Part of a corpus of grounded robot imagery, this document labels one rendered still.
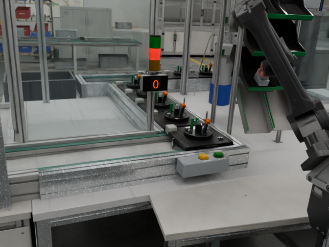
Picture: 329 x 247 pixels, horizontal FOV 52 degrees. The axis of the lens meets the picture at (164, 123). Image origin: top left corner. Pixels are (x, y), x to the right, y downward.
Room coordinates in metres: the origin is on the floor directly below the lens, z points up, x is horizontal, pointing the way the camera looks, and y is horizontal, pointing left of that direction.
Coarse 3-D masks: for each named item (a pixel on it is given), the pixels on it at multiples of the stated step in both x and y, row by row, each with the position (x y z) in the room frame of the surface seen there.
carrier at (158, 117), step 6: (174, 108) 1.71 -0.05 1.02; (156, 114) 1.76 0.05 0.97; (162, 114) 1.77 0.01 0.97; (168, 114) 1.67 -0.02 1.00; (174, 114) 1.71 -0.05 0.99; (186, 114) 1.73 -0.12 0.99; (192, 114) 1.80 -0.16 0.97; (156, 120) 1.67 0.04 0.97; (162, 120) 1.67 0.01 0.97; (168, 120) 1.66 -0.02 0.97; (174, 120) 1.65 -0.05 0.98; (180, 120) 1.65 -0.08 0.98; (186, 120) 1.67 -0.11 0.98; (162, 126) 1.58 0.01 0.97; (180, 126) 1.60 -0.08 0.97
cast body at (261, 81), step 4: (260, 72) 1.49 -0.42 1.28; (256, 76) 1.53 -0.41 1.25; (260, 76) 1.49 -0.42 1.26; (268, 76) 1.50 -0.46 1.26; (256, 80) 1.52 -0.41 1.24; (260, 80) 1.49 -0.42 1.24; (264, 80) 1.49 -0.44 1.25; (268, 80) 1.49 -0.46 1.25; (260, 84) 1.49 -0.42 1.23; (264, 84) 1.50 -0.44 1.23
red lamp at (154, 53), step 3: (150, 48) 1.51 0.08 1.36; (150, 51) 1.50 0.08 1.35; (153, 51) 1.50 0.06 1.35; (156, 51) 1.50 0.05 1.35; (159, 51) 1.51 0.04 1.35; (150, 54) 1.50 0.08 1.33; (153, 54) 1.50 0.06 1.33; (156, 54) 1.50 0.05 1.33; (159, 54) 1.51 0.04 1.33; (150, 57) 1.50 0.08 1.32; (153, 57) 1.50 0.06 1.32; (156, 57) 1.50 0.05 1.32; (159, 57) 1.51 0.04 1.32
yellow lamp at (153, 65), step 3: (150, 60) 1.50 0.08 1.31; (153, 60) 1.50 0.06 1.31; (156, 60) 1.50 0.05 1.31; (159, 60) 1.51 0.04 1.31; (150, 63) 1.50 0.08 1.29; (153, 63) 1.50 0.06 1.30; (156, 63) 1.50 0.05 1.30; (159, 63) 1.51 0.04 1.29; (150, 66) 1.50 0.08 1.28; (153, 66) 1.50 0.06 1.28; (156, 66) 1.50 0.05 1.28; (159, 66) 1.51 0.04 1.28; (150, 69) 1.50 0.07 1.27; (153, 69) 1.50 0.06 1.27; (156, 69) 1.50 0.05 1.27; (159, 69) 1.51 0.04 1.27
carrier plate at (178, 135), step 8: (184, 128) 1.56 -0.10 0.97; (176, 136) 1.45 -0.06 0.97; (184, 136) 1.46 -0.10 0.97; (216, 136) 1.48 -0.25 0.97; (224, 136) 1.48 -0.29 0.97; (184, 144) 1.36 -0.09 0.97; (192, 144) 1.37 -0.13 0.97; (200, 144) 1.37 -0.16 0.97; (208, 144) 1.38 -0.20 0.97; (216, 144) 1.39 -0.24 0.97; (224, 144) 1.40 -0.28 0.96; (232, 144) 1.42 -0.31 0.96
